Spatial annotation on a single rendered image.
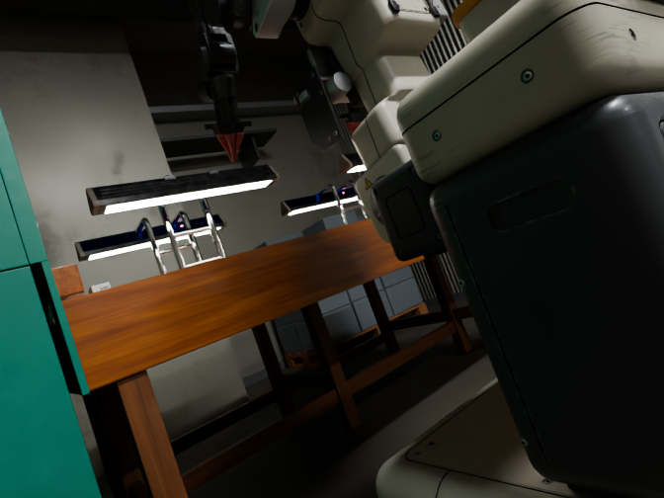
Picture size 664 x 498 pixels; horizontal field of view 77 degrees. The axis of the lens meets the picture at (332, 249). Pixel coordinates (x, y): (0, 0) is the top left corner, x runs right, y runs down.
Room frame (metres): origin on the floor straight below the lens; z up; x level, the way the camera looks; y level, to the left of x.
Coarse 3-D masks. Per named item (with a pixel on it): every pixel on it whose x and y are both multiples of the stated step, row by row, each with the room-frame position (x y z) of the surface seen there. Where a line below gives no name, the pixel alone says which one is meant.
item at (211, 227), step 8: (168, 176) 1.30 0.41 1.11; (200, 200) 1.52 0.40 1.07; (160, 208) 1.43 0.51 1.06; (208, 208) 1.53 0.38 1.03; (168, 216) 1.44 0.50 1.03; (208, 216) 1.52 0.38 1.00; (168, 224) 1.43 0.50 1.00; (208, 224) 1.52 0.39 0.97; (168, 232) 1.43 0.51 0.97; (176, 232) 1.44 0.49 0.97; (184, 232) 1.46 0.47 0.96; (192, 232) 1.47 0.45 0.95; (200, 232) 1.50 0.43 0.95; (216, 232) 1.53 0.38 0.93; (176, 240) 1.44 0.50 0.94; (216, 240) 1.52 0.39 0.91; (176, 248) 1.43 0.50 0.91; (216, 248) 1.52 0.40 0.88; (176, 256) 1.43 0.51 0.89; (224, 256) 1.52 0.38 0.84; (184, 264) 1.43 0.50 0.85; (192, 264) 1.45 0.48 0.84
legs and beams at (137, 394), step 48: (384, 336) 2.76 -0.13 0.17; (432, 336) 2.20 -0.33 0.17; (144, 384) 0.87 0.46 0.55; (288, 384) 2.17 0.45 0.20; (336, 384) 1.80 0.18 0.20; (96, 432) 1.76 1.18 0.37; (144, 432) 0.86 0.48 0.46; (192, 432) 1.98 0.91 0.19; (288, 432) 1.65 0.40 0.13; (144, 480) 0.88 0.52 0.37; (192, 480) 1.42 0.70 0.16
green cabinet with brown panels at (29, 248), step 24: (0, 120) 0.77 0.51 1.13; (0, 144) 0.76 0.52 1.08; (0, 168) 0.76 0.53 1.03; (0, 192) 0.75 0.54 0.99; (24, 192) 0.77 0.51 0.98; (0, 216) 0.75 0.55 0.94; (24, 216) 0.76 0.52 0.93; (0, 240) 0.74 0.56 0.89; (24, 240) 0.76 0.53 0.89; (0, 264) 0.73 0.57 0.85; (24, 264) 0.75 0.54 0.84
